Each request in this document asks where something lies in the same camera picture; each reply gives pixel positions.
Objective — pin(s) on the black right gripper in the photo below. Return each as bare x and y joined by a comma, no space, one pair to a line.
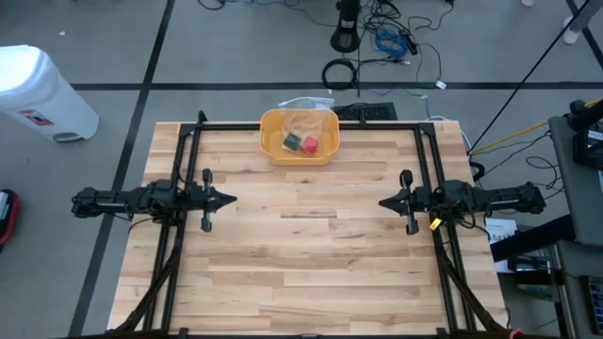
412,200

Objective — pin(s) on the black aluminium table frame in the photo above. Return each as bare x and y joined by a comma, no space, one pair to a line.
221,126

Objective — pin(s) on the green elastic bandage roll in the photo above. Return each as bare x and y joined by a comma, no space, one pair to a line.
292,141

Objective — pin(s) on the black diagonal strut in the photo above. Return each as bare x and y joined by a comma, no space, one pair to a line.
530,74

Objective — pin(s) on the black desk device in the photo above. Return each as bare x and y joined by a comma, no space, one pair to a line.
589,141

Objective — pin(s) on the grey desk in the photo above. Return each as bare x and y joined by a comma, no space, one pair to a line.
572,188

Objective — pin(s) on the yellow plastic basin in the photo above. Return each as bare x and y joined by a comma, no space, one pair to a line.
273,146

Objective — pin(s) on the red and black object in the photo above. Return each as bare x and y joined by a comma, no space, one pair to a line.
11,216

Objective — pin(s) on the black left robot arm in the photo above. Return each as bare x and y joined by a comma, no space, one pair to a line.
132,200

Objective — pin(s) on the clear plastic bag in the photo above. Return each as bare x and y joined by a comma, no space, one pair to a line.
306,117

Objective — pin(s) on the white paper sheet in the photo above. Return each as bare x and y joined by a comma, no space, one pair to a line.
499,230

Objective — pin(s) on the black floor stand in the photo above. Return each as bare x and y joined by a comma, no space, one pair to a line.
345,40

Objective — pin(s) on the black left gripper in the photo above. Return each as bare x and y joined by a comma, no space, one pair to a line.
206,200

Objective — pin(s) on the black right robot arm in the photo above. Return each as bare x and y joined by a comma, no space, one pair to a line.
490,200

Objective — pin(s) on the red elastic bandage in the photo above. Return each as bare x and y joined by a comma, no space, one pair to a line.
309,145

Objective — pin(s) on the person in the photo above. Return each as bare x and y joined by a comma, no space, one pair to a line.
572,35

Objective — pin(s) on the white trash bin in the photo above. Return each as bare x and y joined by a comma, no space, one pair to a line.
42,94

